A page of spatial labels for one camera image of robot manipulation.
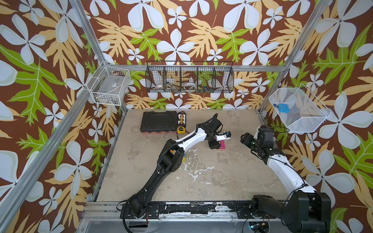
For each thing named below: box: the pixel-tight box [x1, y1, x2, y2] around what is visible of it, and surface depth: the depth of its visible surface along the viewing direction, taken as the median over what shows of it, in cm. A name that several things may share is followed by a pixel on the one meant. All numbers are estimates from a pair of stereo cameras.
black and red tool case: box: [140, 110, 178, 134], surface depth 109 cm
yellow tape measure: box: [177, 126, 187, 134], surface depth 107 cm
